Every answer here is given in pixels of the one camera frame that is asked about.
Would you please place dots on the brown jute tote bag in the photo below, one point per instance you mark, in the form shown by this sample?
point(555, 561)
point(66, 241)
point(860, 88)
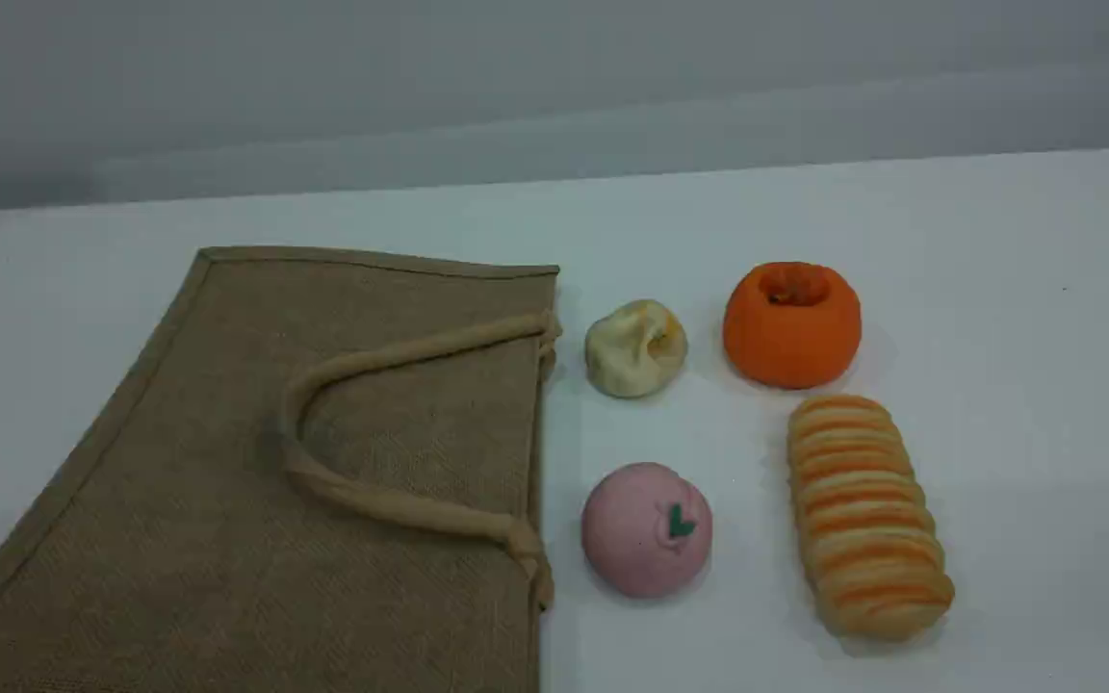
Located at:
point(227, 481)

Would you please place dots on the pale yellow egg yolk pastry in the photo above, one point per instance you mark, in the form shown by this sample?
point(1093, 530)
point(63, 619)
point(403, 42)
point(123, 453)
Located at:
point(631, 351)

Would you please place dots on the pink peach shaped bun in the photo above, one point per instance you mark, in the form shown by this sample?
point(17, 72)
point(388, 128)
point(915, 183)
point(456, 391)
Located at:
point(641, 539)

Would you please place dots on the long striped bread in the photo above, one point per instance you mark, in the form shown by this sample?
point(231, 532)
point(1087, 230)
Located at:
point(863, 520)

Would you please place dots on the orange persimmon shaped bun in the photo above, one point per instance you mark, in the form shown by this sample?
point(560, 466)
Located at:
point(790, 337)

